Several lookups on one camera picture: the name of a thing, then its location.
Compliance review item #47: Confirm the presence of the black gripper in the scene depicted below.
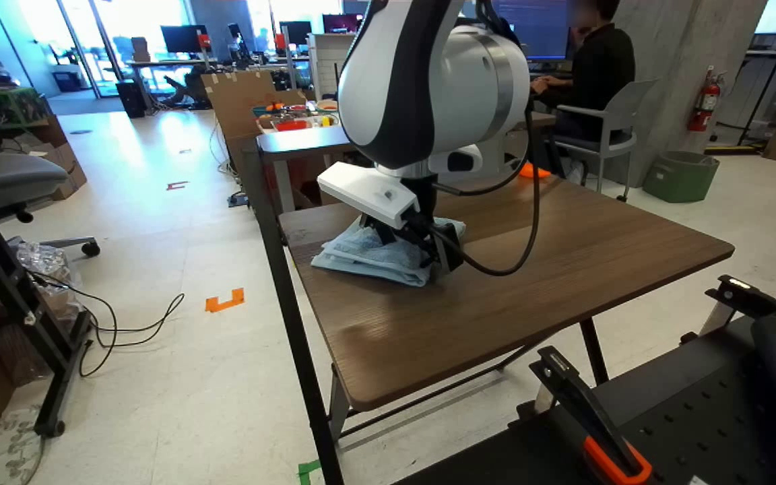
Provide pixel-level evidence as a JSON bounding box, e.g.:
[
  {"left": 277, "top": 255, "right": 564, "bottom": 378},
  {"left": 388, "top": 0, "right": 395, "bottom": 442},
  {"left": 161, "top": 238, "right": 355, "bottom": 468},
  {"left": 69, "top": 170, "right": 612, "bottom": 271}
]
[{"left": 378, "top": 176, "right": 463, "bottom": 281}]

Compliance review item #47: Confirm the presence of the blue towel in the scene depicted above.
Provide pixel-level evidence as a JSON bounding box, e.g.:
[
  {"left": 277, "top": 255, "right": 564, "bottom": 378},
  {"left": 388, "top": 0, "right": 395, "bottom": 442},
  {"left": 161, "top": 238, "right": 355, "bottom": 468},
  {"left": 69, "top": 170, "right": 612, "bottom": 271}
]
[{"left": 309, "top": 215, "right": 434, "bottom": 289}]

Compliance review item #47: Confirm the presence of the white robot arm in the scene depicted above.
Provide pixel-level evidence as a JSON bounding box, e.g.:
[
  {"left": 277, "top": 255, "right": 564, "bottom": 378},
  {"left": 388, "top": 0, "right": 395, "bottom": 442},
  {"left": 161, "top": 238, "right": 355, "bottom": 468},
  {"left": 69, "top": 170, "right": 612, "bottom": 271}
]
[{"left": 316, "top": 0, "right": 527, "bottom": 285}]

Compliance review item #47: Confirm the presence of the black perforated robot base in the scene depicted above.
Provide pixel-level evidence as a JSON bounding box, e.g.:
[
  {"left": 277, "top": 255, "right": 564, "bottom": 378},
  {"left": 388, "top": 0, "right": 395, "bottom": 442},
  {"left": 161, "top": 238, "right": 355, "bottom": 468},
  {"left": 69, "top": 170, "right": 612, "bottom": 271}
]
[{"left": 399, "top": 316, "right": 776, "bottom": 485}]

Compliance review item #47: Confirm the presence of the orange round object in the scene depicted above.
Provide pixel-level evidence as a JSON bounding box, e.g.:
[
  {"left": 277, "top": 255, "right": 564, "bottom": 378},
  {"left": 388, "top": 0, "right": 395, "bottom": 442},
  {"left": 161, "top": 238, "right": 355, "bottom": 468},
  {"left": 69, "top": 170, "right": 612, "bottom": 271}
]
[{"left": 518, "top": 161, "right": 553, "bottom": 182}]

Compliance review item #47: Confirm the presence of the wooden work table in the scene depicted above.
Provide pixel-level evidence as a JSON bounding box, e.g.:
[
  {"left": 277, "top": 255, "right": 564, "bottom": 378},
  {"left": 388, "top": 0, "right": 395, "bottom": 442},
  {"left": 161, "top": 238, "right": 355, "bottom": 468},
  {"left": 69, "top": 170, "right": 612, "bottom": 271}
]
[{"left": 260, "top": 178, "right": 733, "bottom": 485}]

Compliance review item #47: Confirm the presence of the orange floor tape marker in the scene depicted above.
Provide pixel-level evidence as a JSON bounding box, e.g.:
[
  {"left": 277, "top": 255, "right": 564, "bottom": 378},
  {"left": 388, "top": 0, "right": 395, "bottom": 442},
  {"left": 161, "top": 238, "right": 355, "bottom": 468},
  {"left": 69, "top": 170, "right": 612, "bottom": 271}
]
[{"left": 204, "top": 289, "right": 244, "bottom": 312}]

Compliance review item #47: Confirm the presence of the grey office chair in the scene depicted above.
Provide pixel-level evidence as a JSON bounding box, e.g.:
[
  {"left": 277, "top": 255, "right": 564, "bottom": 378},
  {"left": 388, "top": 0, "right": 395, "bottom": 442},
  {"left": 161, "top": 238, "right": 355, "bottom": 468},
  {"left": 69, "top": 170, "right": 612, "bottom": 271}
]
[{"left": 553, "top": 80, "right": 652, "bottom": 190}]

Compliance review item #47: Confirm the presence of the seated person in black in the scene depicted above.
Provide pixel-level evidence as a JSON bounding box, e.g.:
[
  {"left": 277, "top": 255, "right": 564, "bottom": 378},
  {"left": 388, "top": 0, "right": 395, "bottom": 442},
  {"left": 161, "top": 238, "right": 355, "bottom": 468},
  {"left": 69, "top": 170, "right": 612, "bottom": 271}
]
[{"left": 524, "top": 0, "right": 638, "bottom": 142}]

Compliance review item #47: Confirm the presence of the green storage bin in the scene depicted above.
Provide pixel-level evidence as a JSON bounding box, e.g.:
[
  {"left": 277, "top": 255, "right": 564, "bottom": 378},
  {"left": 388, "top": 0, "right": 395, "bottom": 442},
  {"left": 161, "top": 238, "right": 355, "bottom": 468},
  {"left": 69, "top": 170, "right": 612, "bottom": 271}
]
[{"left": 642, "top": 150, "right": 720, "bottom": 201}]

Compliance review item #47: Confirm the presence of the red fire extinguisher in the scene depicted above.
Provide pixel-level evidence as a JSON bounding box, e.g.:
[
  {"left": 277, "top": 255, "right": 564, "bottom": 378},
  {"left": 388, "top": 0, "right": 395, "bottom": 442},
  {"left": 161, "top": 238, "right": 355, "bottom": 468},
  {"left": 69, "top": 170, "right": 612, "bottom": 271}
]
[{"left": 687, "top": 66, "right": 721, "bottom": 132}]

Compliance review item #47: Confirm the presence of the black tripod stand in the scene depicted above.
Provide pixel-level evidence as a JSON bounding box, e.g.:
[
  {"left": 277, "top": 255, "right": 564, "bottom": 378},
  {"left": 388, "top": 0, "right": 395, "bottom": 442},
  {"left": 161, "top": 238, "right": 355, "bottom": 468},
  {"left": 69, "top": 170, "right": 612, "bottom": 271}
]
[{"left": 0, "top": 233, "right": 89, "bottom": 440}]

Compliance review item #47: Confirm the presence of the grey swivel chair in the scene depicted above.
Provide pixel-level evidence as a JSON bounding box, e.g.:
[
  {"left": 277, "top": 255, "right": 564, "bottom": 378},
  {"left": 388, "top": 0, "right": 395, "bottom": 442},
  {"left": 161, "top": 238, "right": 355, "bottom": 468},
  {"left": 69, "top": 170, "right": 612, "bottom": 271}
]
[{"left": 0, "top": 150, "right": 66, "bottom": 224}]

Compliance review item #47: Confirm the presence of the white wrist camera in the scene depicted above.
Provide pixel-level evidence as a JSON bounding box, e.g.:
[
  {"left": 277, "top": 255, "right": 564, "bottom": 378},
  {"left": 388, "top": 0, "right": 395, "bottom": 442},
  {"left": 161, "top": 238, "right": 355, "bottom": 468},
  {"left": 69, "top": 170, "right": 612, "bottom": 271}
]
[{"left": 317, "top": 161, "right": 418, "bottom": 229}]

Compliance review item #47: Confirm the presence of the black floor cable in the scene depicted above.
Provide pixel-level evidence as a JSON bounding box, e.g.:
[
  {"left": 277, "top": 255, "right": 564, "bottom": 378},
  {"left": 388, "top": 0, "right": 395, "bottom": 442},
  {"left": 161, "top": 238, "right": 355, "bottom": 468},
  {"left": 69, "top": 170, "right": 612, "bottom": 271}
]
[{"left": 26, "top": 266, "right": 189, "bottom": 380}]

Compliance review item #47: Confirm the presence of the orange handled clamp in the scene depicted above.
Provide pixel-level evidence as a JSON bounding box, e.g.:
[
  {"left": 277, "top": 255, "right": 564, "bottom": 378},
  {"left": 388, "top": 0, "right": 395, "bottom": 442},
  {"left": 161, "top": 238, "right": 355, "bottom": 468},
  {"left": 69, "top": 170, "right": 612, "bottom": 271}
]
[{"left": 530, "top": 344, "right": 654, "bottom": 485}]

